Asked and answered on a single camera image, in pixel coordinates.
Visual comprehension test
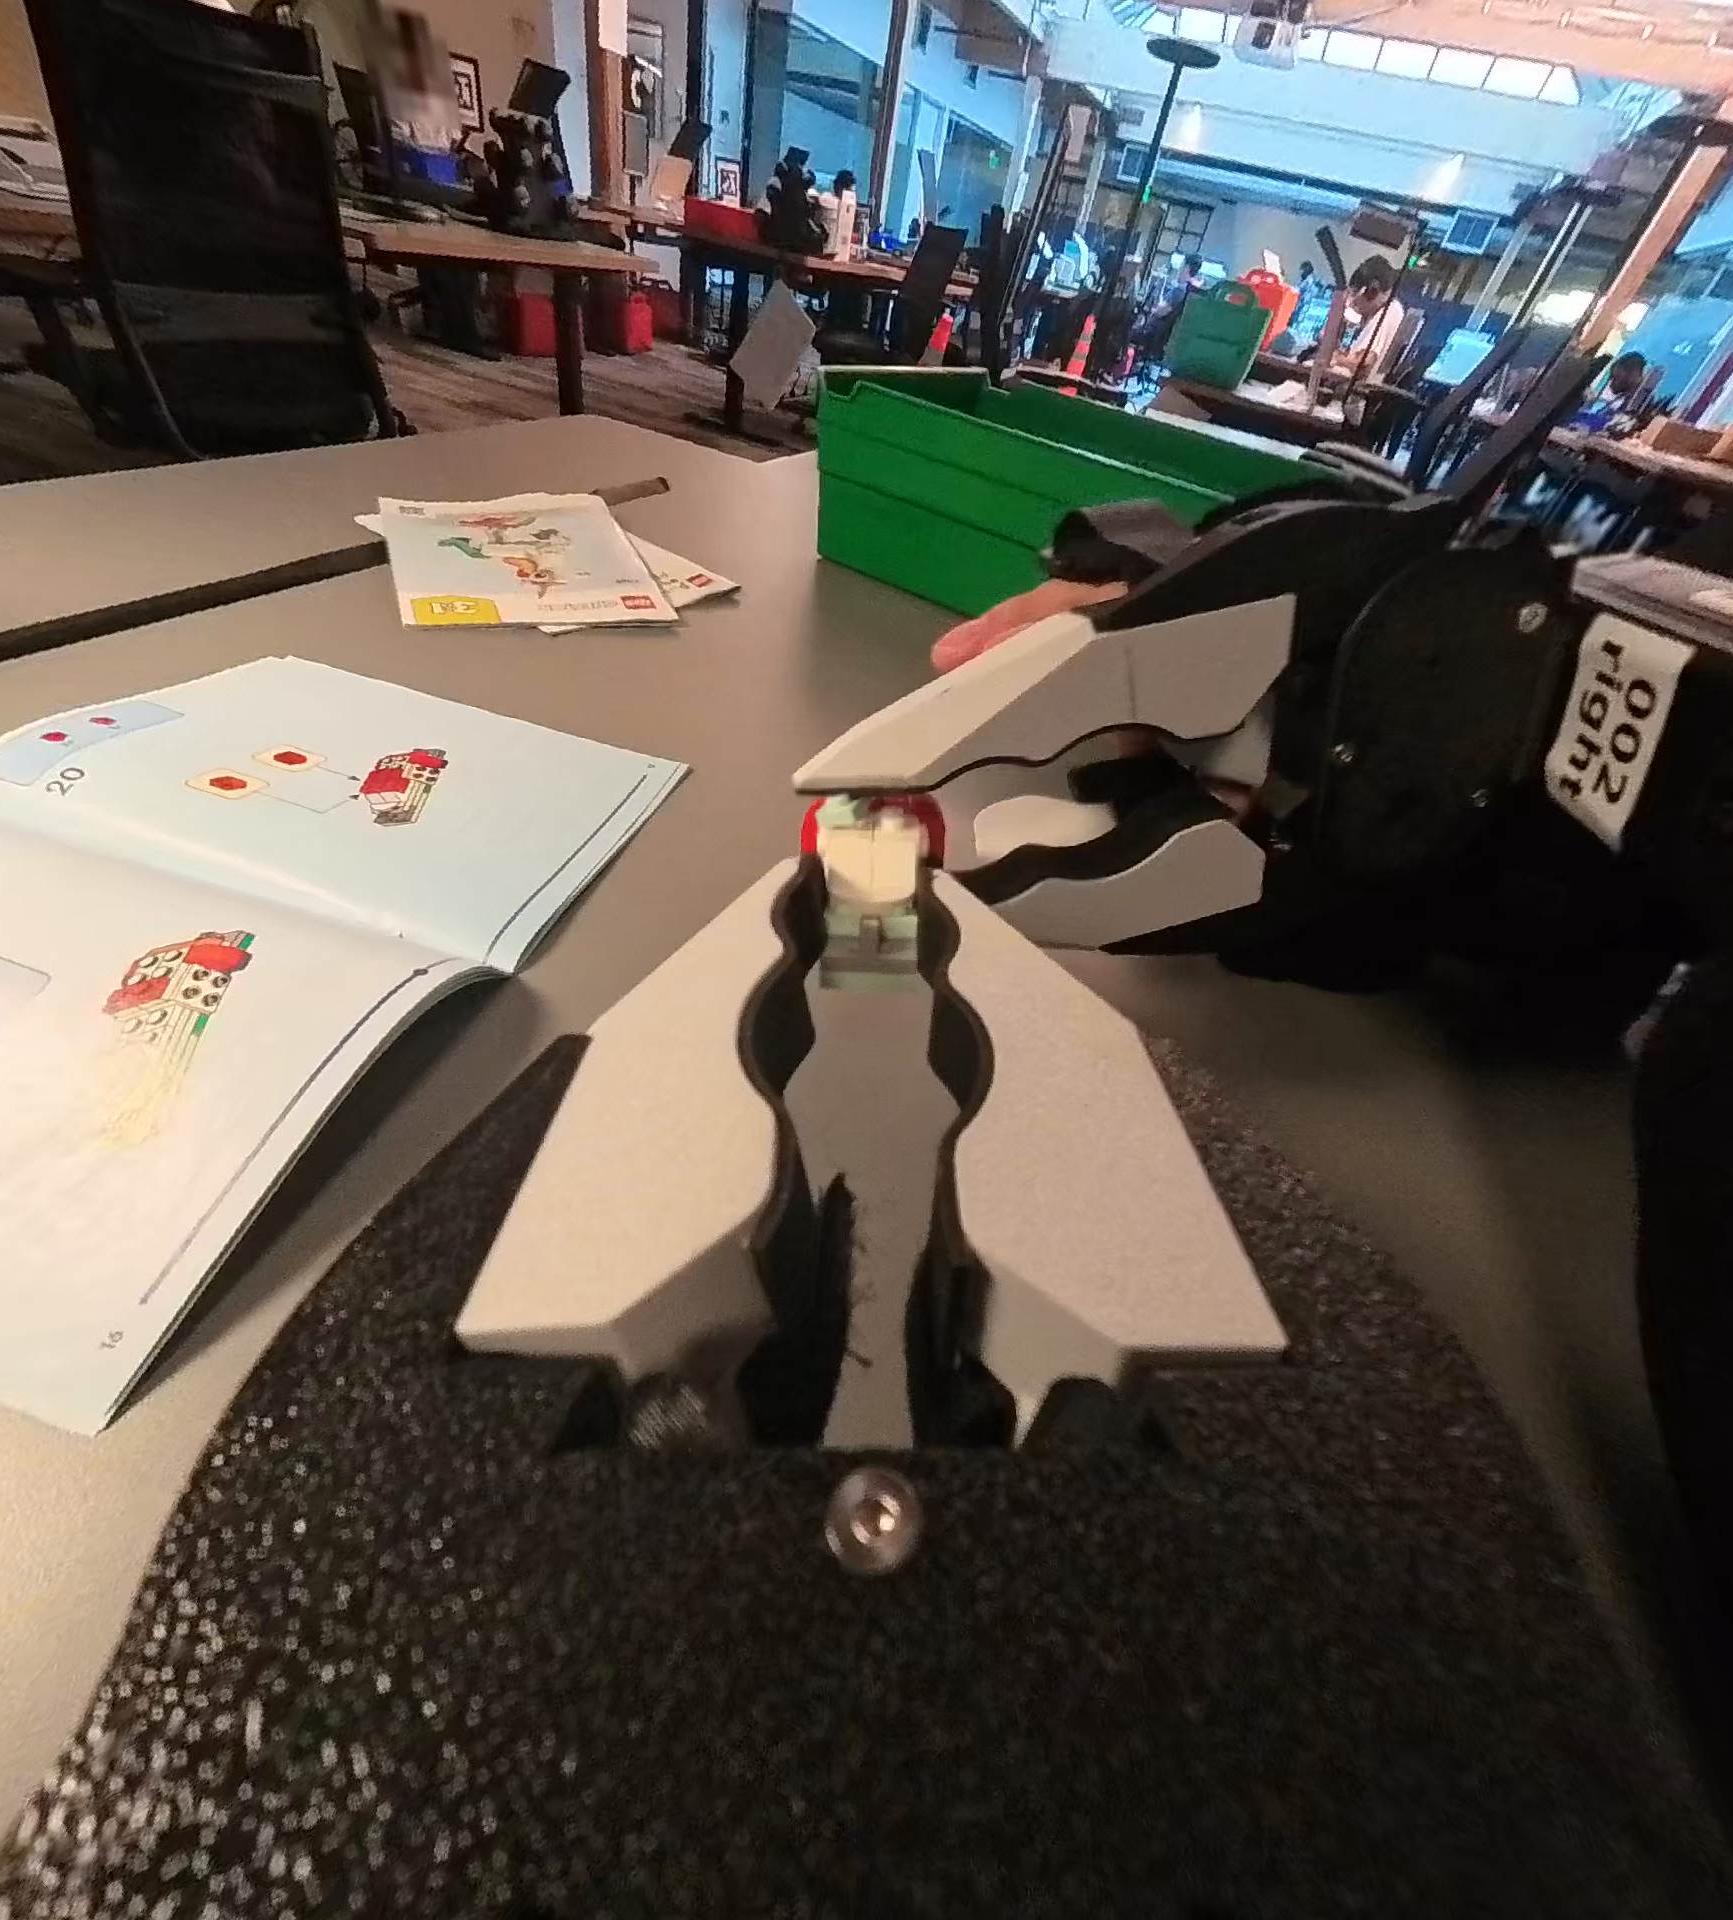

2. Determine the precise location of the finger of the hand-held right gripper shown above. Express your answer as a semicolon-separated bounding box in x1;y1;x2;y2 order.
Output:
791;592;1303;804
957;786;1271;953

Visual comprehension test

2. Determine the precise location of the open instruction booklet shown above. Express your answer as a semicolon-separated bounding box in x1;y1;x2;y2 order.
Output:
0;653;692;1439

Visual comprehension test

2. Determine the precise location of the wooden desk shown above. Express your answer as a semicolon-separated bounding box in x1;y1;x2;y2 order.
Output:
0;146;661;420

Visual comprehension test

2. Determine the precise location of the green tote bag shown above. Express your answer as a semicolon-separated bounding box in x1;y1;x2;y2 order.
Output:
1162;276;1272;383

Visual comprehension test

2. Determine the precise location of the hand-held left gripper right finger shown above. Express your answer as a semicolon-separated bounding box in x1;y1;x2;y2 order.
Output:
918;866;1288;1427

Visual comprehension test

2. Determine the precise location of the black mesh office chair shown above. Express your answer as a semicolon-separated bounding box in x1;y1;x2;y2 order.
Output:
21;0;411;460

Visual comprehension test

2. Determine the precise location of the green plastic bin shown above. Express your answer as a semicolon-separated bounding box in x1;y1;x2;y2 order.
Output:
814;364;1349;619

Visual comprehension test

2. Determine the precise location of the small instruction booklet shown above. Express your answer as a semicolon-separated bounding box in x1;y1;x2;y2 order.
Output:
536;524;743;635
357;491;681;630

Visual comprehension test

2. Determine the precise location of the black floor lamp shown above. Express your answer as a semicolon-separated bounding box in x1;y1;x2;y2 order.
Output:
1098;32;1216;347

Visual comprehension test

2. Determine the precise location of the small lego model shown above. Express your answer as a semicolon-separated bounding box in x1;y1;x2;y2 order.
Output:
800;792;950;995

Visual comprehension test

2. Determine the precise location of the black desk equipment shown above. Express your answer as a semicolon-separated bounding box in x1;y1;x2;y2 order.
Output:
760;146;831;258
482;102;578;239

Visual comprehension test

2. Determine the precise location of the person's right hand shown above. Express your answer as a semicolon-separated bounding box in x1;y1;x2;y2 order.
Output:
932;575;1131;678

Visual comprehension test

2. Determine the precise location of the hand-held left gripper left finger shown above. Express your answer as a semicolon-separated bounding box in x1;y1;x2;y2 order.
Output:
454;858;826;1389

